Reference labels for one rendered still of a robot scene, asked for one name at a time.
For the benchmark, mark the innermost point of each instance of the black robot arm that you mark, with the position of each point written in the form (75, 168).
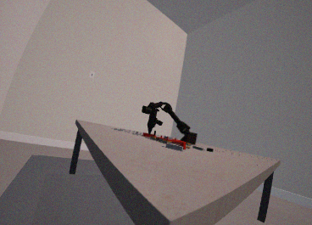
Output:
(151, 109)

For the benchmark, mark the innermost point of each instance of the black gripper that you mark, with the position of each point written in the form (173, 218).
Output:
(151, 123)

